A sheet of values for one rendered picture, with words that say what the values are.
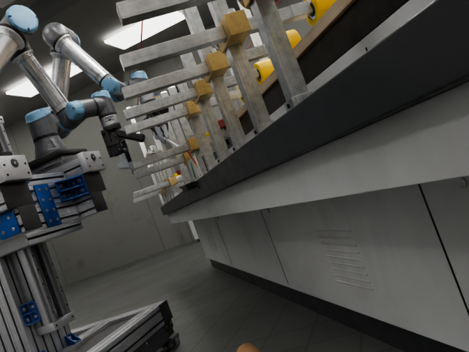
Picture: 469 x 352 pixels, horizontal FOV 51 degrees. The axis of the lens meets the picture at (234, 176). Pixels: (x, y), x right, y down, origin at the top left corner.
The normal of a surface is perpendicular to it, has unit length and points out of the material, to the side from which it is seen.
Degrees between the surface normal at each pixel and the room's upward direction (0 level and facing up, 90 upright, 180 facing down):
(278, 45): 90
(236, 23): 90
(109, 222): 90
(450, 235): 90
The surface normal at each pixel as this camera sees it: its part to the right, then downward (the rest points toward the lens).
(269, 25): 0.21, -0.11
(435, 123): -0.91, 0.33
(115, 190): -0.29, 0.07
